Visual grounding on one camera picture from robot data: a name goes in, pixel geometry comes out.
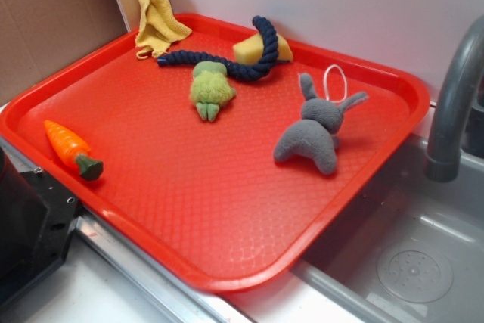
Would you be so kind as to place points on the orange toy carrot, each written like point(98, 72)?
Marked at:
point(73, 151)

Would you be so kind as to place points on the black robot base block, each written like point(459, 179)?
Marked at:
point(38, 216)

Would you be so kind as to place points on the red plastic tray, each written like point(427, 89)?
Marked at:
point(207, 200)

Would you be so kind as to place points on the green plush toy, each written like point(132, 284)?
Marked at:
point(210, 90)

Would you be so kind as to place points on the grey plush bunny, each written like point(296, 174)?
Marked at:
point(314, 137)

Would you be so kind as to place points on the yellow sponge wedge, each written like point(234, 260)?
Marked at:
point(250, 50)

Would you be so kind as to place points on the yellow cloth rag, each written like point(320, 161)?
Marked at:
point(158, 29)

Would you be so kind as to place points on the grey plastic sink basin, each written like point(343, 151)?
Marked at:
point(405, 249)

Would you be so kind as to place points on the grey sink faucet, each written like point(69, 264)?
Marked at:
point(457, 124)

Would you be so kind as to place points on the brown cardboard panel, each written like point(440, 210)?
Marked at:
point(40, 37)

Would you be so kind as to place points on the dark blue rope toy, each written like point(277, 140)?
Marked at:
point(251, 72)

